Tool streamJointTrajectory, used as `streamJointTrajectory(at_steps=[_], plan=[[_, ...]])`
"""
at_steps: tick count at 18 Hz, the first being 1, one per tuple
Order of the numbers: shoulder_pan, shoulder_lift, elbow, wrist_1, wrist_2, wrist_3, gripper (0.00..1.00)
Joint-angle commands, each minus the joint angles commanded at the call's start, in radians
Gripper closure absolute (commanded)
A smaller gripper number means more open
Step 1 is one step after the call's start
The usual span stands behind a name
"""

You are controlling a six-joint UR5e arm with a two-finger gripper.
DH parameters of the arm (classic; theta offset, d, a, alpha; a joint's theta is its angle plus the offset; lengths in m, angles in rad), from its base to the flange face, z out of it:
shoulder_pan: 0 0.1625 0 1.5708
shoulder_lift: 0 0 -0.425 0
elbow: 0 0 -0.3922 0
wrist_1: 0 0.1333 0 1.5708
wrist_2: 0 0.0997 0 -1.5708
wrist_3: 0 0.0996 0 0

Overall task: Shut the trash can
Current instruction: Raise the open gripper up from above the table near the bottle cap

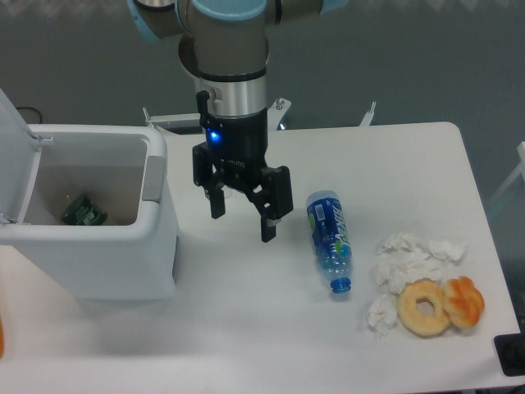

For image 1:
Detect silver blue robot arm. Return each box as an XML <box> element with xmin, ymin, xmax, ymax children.
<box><xmin>127</xmin><ymin>0</ymin><xmax>346</xmax><ymax>242</ymax></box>

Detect crumpled white tissue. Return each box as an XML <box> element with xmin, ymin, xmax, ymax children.
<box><xmin>366</xmin><ymin>294</ymin><xmax>398</xmax><ymax>338</ymax></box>
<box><xmin>373</xmin><ymin>259</ymin><xmax>442</xmax><ymax>295</ymax></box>
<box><xmin>377</xmin><ymin>231</ymin><xmax>468</xmax><ymax>263</ymax></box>

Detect plain ring donut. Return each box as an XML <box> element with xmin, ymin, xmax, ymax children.
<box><xmin>396</xmin><ymin>280</ymin><xmax>450</xmax><ymax>337</ymax></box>

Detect white trash can body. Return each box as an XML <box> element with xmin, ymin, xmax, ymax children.
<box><xmin>1</xmin><ymin>125</ymin><xmax>178</xmax><ymax>300</ymax></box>

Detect clear plastic lid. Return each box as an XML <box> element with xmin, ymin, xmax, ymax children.
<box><xmin>222</xmin><ymin>187</ymin><xmax>244</xmax><ymax>201</ymax></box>

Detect crumpled white tissue middle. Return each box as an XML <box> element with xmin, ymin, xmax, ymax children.
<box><xmin>373</xmin><ymin>259</ymin><xmax>442</xmax><ymax>295</ymax></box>

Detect crumpled white tissue bottom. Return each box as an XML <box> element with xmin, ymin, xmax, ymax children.
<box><xmin>366</xmin><ymin>294</ymin><xmax>398</xmax><ymax>338</ymax></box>

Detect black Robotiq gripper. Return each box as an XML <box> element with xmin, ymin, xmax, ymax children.
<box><xmin>192</xmin><ymin>109</ymin><xmax>294</xmax><ymax>242</ymax></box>

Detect white trash can lid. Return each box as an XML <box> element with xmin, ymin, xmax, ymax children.
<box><xmin>1</xmin><ymin>91</ymin><xmax>36</xmax><ymax>220</ymax></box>

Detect green packet in trash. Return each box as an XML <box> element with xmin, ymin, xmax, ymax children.
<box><xmin>61</xmin><ymin>195</ymin><xmax>107</xmax><ymax>226</ymax></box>

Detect white furniture at right edge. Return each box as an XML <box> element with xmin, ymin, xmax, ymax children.
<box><xmin>486</xmin><ymin>141</ymin><xmax>524</xmax><ymax>222</ymax></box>

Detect black device at edge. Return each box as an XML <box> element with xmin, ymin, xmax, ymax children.
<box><xmin>494</xmin><ymin>333</ymin><xmax>524</xmax><ymax>377</ymax></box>

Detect black floor cable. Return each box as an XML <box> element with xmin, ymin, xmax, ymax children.
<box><xmin>16</xmin><ymin>106</ymin><xmax>43</xmax><ymax>124</ymax></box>

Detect orange glazed bread roll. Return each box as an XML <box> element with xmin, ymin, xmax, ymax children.
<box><xmin>442</xmin><ymin>276</ymin><xmax>485</xmax><ymax>330</ymax></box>

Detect orange object at left edge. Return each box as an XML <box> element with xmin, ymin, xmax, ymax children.
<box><xmin>0</xmin><ymin>317</ymin><xmax>5</xmax><ymax>358</ymax></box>

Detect crumpled white tissue top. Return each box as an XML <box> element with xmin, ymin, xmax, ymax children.
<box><xmin>377</xmin><ymin>231</ymin><xmax>468</xmax><ymax>263</ymax></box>

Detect blue plastic water bottle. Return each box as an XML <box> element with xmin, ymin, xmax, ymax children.
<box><xmin>306</xmin><ymin>190</ymin><xmax>353</xmax><ymax>294</ymax></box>

